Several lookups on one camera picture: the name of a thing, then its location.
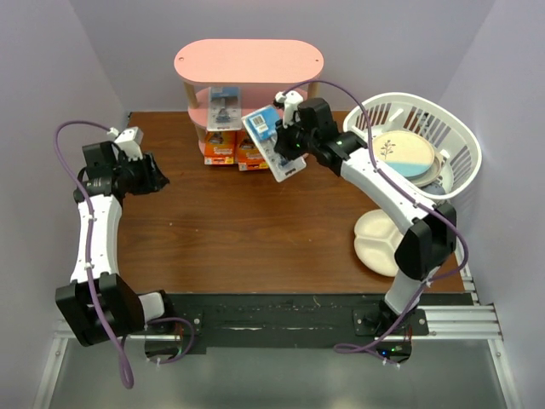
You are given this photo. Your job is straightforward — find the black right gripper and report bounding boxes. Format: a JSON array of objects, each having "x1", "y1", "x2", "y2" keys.
[{"x1": 275, "y1": 113, "x2": 318, "y2": 162}]

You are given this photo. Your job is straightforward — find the blue razor blister pack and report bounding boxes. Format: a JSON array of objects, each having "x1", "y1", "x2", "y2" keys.
[
  {"x1": 207, "y1": 86, "x2": 242, "y2": 132},
  {"x1": 242, "y1": 105, "x2": 307, "y2": 182}
]

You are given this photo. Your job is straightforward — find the orange razor box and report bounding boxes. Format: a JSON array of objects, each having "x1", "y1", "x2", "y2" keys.
[
  {"x1": 235, "y1": 130, "x2": 268, "y2": 171},
  {"x1": 204, "y1": 131, "x2": 237, "y2": 165}
]

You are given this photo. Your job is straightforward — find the pink three-tier wooden shelf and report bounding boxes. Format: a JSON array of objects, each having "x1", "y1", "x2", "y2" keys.
[{"x1": 174, "y1": 38, "x2": 324, "y2": 151}]

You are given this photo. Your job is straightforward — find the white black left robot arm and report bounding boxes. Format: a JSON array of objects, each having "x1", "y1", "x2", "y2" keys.
[{"x1": 55, "y1": 141, "x2": 176, "y2": 347}]

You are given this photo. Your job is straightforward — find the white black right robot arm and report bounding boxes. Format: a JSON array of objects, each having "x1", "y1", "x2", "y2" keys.
[{"x1": 273, "y1": 93, "x2": 456, "y2": 335}]

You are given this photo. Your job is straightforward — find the cream and blue floral plate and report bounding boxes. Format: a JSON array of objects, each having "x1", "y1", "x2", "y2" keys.
[{"x1": 372, "y1": 130, "x2": 435, "y2": 179}]

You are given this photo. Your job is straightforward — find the cream divided plate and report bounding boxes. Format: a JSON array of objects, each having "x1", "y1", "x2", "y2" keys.
[{"x1": 353, "y1": 210, "x2": 403, "y2": 278}]

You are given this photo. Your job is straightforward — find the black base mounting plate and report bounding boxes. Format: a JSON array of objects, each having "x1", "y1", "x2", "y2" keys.
[{"x1": 144, "y1": 293, "x2": 470, "y2": 359}]

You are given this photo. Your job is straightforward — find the white plastic laundry basket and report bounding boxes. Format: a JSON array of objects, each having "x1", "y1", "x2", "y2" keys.
[{"x1": 343, "y1": 92, "x2": 482, "y2": 202}]

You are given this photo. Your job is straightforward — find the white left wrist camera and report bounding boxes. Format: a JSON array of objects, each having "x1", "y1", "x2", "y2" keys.
[{"x1": 106, "y1": 127, "x2": 143, "y2": 161}]

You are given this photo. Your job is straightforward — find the aluminium frame rail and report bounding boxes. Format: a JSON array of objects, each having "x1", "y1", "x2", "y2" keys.
[{"x1": 32, "y1": 199, "x2": 523, "y2": 409}]

